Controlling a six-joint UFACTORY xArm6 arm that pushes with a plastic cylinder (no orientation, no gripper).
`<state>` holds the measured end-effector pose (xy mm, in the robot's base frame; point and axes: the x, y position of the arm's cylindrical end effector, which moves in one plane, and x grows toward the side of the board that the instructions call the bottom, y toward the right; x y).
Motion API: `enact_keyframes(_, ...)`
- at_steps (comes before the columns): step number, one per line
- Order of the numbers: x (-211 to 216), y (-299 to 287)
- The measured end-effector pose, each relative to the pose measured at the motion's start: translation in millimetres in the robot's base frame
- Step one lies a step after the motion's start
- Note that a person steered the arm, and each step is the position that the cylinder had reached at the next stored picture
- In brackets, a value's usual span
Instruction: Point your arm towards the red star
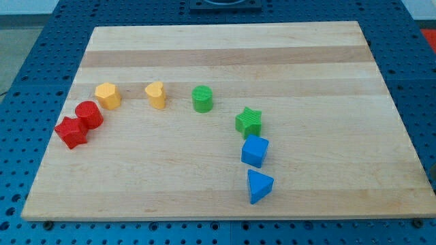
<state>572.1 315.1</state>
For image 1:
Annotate green star block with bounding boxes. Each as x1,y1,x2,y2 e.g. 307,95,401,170
235,107,262,140

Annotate red star block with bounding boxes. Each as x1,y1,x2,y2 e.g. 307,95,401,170
54,116,88,149

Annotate green cylinder block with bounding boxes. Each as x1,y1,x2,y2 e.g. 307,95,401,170
191,85,213,113

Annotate blue cube block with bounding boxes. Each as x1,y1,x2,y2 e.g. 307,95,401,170
241,135,269,168

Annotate yellow heart block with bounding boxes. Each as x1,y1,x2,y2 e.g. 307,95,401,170
144,81,166,109

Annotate blue triangle block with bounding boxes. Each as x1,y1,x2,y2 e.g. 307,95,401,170
247,169,275,205

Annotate yellow hexagon block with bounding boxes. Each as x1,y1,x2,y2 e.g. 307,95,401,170
95,82,122,110

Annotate red cylinder block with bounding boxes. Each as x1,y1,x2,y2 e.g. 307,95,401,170
75,101,104,129

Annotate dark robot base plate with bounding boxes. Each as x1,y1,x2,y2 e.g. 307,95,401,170
188,0,262,12

